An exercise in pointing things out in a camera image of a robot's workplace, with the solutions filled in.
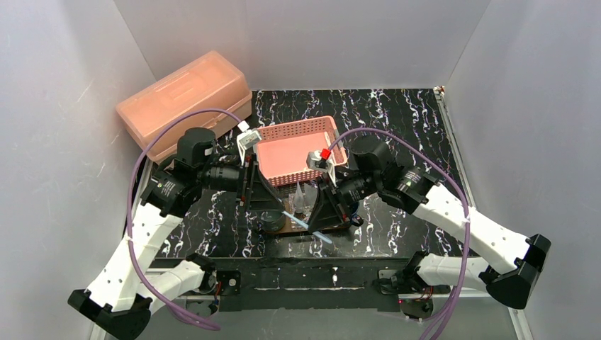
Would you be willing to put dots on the white toothpaste tube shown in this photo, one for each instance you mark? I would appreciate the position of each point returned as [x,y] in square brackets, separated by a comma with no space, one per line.
[298,200]

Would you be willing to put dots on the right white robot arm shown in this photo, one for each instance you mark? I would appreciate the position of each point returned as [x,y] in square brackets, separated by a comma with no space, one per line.
[506,265]

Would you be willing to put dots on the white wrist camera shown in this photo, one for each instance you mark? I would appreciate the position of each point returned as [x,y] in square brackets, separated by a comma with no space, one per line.
[320,161]
[247,138]

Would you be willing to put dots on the clear acrylic holder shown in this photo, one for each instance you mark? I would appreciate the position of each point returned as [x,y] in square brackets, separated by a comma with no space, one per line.
[310,195]

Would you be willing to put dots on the pink perforated plastic basket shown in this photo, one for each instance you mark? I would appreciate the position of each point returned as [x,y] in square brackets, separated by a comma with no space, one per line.
[284,148]

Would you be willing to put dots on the dark green mug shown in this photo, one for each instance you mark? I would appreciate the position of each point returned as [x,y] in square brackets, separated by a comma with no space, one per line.
[271,221]

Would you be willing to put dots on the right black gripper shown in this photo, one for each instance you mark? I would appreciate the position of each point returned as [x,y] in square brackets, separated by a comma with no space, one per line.
[331,196]

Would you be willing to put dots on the aluminium frame rail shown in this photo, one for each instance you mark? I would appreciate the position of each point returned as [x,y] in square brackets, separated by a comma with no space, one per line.
[518,317]

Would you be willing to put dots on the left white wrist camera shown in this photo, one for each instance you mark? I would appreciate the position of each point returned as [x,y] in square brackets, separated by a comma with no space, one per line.
[247,138]

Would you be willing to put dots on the pink plastic storage box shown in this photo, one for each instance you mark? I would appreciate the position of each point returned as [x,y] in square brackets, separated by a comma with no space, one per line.
[209,86]

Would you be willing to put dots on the dark blue mug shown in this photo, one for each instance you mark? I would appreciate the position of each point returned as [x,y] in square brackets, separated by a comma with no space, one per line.
[356,220]

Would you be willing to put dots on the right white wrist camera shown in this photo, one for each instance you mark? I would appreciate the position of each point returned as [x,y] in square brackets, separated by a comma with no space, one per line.
[320,161]

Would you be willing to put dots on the oval wooden tray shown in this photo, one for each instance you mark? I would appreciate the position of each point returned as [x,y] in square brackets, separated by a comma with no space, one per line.
[294,229]

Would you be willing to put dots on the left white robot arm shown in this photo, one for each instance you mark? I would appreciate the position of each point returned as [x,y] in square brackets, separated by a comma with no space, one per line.
[122,299]

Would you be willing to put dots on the grey toothbrush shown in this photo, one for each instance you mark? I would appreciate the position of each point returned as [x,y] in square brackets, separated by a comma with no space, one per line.
[305,226]

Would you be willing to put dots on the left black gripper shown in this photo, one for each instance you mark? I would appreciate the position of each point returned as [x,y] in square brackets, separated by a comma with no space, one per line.
[249,180]

